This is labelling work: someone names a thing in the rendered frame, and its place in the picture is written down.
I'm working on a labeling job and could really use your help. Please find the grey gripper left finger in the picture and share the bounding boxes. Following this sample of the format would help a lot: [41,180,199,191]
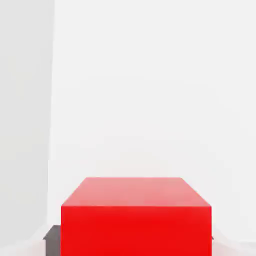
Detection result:
[19,224,62,256]

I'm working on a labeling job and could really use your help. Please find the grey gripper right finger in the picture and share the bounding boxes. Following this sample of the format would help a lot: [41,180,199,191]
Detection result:
[211,235,233,256]

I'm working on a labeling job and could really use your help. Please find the small red cube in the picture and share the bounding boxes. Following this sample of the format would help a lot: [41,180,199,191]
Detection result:
[60,176,213,256]

